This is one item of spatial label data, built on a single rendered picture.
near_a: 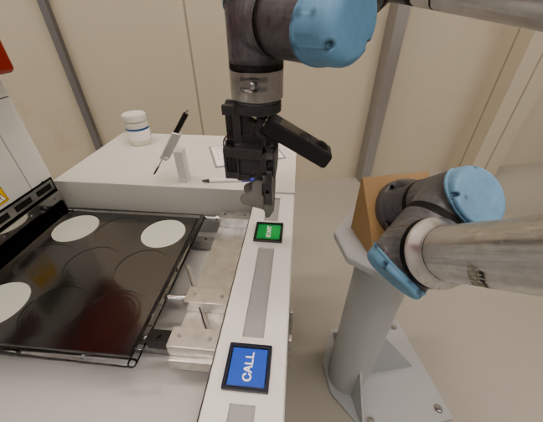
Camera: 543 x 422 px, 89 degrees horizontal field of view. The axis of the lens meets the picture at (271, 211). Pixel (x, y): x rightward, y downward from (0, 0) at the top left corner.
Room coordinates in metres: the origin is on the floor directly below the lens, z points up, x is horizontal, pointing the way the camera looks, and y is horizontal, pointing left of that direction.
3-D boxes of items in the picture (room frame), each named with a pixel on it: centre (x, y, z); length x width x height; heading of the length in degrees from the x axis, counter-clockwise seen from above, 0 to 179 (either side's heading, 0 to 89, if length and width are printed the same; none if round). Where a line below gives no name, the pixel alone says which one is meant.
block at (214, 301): (0.31, 0.11, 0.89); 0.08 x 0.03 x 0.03; 85
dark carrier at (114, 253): (0.40, 0.37, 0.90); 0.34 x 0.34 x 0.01; 85
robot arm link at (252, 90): (0.42, 0.02, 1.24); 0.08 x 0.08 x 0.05
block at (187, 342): (0.23, 0.12, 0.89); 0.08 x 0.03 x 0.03; 85
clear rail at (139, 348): (0.38, 0.19, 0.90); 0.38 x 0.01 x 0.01; 175
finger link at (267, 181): (0.40, 0.01, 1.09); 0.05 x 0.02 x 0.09; 175
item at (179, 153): (0.63, 0.24, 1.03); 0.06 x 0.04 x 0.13; 85
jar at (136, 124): (0.88, 0.43, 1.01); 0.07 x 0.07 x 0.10
